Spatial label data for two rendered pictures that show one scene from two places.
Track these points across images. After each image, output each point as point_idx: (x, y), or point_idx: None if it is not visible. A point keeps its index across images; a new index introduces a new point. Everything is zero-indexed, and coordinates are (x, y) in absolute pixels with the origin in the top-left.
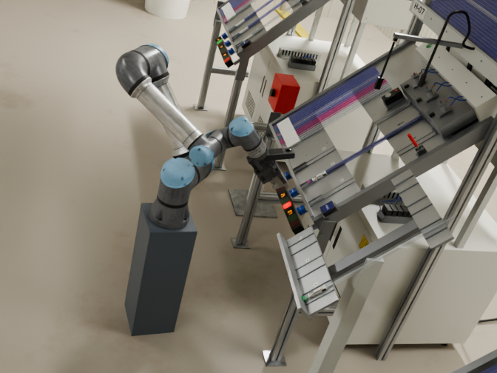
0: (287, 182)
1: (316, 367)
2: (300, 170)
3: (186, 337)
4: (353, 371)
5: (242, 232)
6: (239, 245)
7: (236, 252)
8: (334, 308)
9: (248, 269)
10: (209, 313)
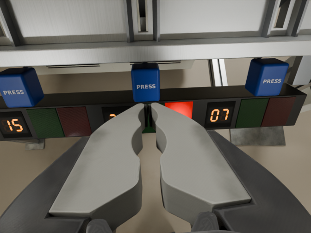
0: (197, 123)
1: (307, 108)
2: (7, 7)
3: (180, 218)
4: (206, 63)
5: (26, 140)
6: (40, 141)
7: (52, 146)
8: (224, 63)
9: (80, 137)
10: (146, 189)
